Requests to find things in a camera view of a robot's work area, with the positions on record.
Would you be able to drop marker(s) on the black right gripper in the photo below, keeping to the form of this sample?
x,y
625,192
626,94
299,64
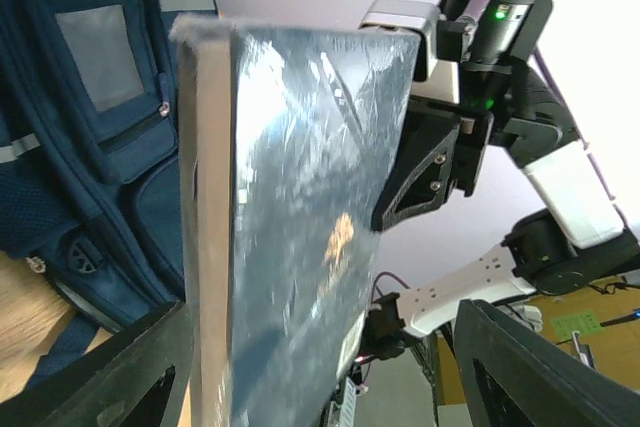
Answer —
x,y
502,103

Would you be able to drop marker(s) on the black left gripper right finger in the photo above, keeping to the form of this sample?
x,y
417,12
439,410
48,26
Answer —
x,y
511,376

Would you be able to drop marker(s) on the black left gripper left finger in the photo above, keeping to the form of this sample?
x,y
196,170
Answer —
x,y
136,378

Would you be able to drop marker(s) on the dark blue hardcover book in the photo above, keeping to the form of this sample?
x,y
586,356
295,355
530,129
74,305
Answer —
x,y
287,137

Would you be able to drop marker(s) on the navy blue student backpack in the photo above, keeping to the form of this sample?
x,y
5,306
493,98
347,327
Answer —
x,y
90,188

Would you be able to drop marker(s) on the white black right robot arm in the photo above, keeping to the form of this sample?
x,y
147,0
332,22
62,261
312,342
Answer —
x,y
579,236

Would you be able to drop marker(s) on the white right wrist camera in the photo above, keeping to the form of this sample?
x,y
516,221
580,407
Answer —
x,y
416,16

